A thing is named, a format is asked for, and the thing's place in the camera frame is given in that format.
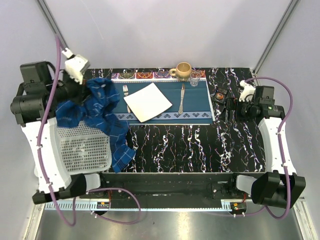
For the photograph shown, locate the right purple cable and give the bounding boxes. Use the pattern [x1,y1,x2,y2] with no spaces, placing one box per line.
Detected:
[207,76,294,220]

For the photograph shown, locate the silver knife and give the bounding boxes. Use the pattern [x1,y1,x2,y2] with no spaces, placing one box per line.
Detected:
[178,83,185,115]

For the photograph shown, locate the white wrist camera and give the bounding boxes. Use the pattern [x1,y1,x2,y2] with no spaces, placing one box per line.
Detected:
[61,47,90,85]
[239,80,256,102]

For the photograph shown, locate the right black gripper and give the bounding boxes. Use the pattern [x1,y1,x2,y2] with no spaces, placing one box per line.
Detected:
[217,97,255,123]

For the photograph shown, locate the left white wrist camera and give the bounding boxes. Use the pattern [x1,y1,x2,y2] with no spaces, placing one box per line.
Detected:
[61,47,90,85]

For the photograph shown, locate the silver fork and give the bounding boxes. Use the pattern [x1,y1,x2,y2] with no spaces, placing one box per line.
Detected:
[122,85,131,113]

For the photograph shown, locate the blue patterned placemat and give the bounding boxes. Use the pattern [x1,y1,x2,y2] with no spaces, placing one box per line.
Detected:
[111,69,215,125]

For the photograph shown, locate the tan ceramic mug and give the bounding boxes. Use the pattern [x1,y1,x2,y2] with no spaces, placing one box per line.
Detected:
[169,62,192,82]

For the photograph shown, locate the small clear glass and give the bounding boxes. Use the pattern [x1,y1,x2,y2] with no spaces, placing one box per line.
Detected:
[189,71,201,87]

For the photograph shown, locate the white square plate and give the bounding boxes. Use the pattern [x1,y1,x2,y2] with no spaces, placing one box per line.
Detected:
[124,83,173,123]

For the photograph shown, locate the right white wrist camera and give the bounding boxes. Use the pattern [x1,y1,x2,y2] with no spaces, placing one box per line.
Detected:
[239,80,256,102]

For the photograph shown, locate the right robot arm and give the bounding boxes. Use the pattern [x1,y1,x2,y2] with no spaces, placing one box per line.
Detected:
[226,81,306,209]

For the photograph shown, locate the white plastic basket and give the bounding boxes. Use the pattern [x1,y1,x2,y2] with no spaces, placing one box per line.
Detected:
[41,118,112,177]

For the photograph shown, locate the purple cable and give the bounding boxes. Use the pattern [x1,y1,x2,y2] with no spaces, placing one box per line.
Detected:
[36,34,142,227]
[207,76,294,220]

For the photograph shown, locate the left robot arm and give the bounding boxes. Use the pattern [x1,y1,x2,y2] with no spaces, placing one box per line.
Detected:
[10,61,108,205]

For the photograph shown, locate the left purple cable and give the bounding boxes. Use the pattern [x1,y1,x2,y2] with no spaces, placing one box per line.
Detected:
[36,34,142,227]

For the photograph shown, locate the blue plaid shirt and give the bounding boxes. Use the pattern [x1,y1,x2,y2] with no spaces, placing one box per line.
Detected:
[55,78,136,173]

